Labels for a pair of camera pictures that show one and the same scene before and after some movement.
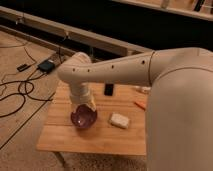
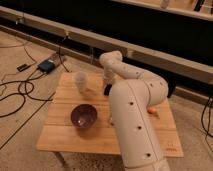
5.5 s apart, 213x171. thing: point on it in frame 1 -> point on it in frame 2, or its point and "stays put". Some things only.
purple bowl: [84, 116] stays put
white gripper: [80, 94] -> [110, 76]
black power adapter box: [46, 66] stays put
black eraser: [108, 89] stays put
